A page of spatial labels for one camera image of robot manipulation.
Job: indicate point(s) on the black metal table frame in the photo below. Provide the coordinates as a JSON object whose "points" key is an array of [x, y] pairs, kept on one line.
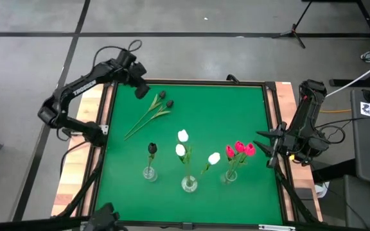
{"points": [[188, 81]]}

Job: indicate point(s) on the red artificial tulip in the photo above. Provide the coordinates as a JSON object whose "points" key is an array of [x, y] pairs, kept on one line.
{"points": [[250, 149], [230, 151], [240, 146]]}

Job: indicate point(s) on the small white object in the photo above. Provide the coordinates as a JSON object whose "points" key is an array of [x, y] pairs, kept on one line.
{"points": [[322, 189]]}

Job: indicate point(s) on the black rig bar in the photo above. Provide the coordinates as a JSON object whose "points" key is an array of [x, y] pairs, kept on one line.
{"points": [[27, 224]]}

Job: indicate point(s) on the black artificial tulip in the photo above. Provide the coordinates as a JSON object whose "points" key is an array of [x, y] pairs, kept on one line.
{"points": [[152, 148], [162, 94], [170, 103]]}

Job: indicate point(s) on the white artificial tulip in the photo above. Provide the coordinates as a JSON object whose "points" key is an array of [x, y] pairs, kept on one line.
{"points": [[182, 135], [214, 158], [180, 149]]}

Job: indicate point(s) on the black frame clamp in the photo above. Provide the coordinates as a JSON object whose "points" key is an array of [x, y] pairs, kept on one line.
{"points": [[233, 78]]}

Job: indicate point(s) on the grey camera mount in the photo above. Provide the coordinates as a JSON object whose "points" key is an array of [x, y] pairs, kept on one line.
{"points": [[187, 225]]}

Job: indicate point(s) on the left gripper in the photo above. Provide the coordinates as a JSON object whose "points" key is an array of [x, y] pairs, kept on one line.
{"points": [[138, 75]]}

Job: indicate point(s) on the black desk foot bar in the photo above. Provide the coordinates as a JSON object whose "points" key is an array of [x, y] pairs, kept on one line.
{"points": [[342, 82]]}

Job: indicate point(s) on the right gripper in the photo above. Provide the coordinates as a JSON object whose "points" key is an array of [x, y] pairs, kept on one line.
{"points": [[287, 144]]}

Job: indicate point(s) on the smooth clear glass vase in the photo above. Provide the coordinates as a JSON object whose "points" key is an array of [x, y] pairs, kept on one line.
{"points": [[223, 179]]}

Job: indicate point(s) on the black tripod stand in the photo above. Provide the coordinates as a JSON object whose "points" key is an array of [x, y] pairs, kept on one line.
{"points": [[293, 32]]}

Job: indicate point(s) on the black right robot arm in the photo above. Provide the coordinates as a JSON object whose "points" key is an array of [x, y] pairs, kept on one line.
{"points": [[307, 115]]}

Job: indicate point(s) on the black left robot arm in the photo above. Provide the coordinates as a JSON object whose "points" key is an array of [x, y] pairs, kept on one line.
{"points": [[82, 88]]}

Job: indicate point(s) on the green table mat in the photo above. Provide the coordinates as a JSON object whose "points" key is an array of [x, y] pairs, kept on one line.
{"points": [[204, 205]]}

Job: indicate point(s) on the ribbed clear glass vase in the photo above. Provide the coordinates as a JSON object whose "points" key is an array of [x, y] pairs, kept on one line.
{"points": [[144, 176]]}

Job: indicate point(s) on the diamond-pattern clear glass vase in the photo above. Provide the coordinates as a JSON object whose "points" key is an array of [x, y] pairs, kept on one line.
{"points": [[185, 187]]}

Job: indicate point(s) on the silver metal bracket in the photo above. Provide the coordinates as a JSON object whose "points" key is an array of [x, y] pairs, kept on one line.
{"points": [[276, 227]]}

